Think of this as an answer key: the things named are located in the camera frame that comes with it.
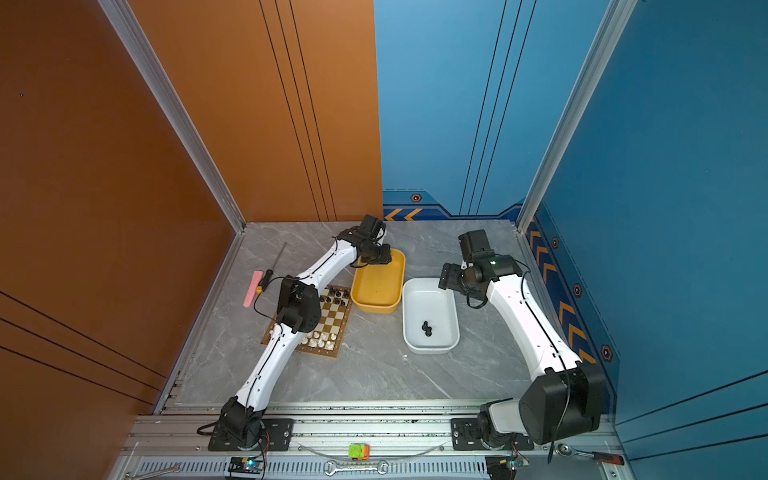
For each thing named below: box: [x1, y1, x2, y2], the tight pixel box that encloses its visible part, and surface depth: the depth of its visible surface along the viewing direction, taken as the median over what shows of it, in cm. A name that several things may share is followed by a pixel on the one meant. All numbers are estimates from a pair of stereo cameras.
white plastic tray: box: [402, 277, 460, 355], surface depth 94 cm
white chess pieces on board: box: [301, 331, 337, 350], surface depth 88 cm
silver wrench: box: [325, 460, 389, 477], surface depth 71 cm
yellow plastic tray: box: [350, 248, 406, 314], surface depth 101 cm
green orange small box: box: [348, 443, 371, 461], surface depth 71 cm
